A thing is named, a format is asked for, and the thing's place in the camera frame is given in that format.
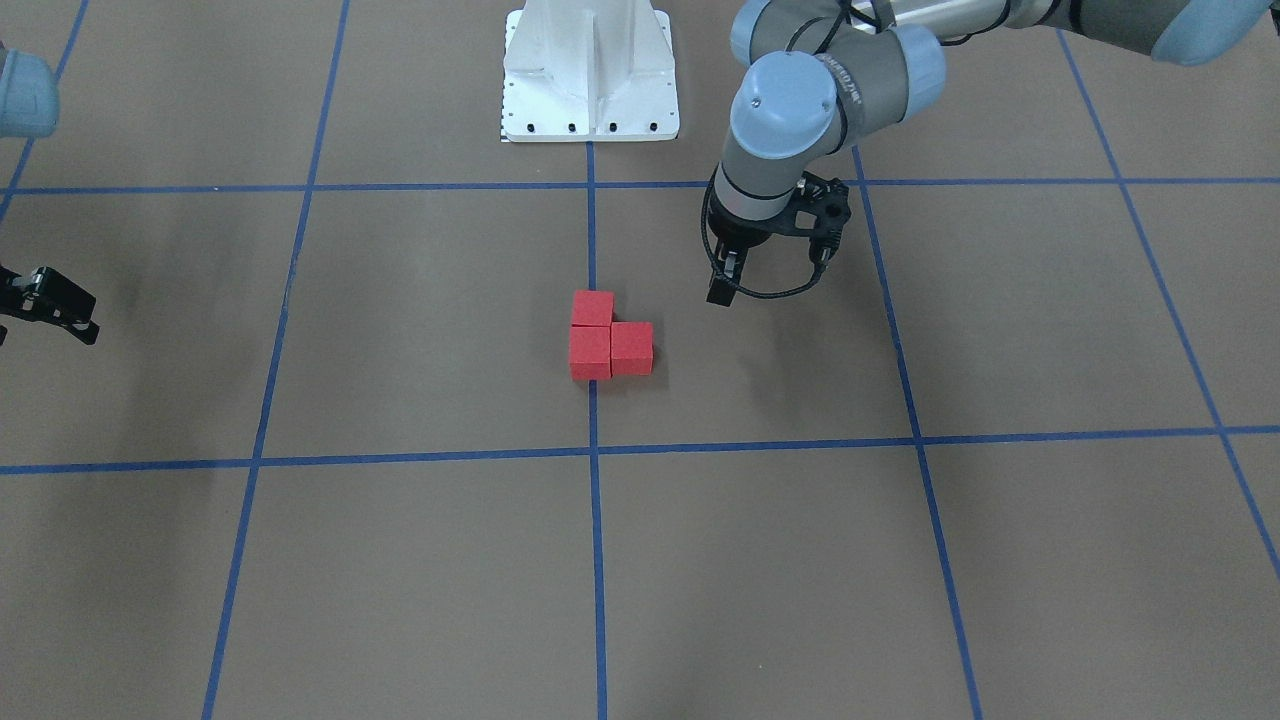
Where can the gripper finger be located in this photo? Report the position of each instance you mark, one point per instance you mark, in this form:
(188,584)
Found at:
(47,296)

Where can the red cube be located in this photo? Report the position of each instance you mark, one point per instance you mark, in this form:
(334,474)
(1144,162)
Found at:
(592,308)
(590,353)
(632,348)

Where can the brown paper table cover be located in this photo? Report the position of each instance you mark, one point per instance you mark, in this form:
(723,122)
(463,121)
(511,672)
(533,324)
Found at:
(1014,458)

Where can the white camera stand column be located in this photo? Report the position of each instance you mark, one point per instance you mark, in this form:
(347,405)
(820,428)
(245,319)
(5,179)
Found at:
(589,71)

